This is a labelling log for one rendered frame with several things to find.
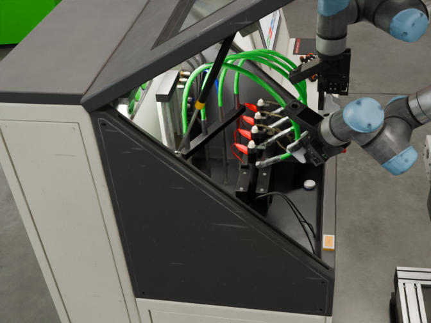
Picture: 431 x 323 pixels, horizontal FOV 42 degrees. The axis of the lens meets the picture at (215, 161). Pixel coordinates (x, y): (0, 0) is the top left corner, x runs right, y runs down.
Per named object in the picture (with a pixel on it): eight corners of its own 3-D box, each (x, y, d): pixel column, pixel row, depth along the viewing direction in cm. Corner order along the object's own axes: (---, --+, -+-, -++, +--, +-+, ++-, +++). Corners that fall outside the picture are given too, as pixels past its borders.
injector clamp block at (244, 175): (268, 228, 183) (267, 192, 174) (237, 225, 185) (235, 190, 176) (277, 164, 210) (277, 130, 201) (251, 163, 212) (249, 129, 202)
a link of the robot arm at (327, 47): (315, 40, 141) (317, 27, 147) (315, 57, 144) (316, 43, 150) (347, 41, 140) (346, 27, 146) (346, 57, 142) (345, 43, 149)
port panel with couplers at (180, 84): (186, 129, 193) (176, 45, 174) (177, 129, 194) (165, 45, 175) (194, 109, 203) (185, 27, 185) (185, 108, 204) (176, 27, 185)
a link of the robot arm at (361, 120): (377, 139, 118) (347, 112, 118) (349, 151, 129) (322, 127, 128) (394, 113, 121) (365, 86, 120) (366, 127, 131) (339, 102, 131)
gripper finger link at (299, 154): (292, 170, 152) (310, 161, 143) (278, 154, 151) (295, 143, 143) (299, 163, 153) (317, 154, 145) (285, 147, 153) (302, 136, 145)
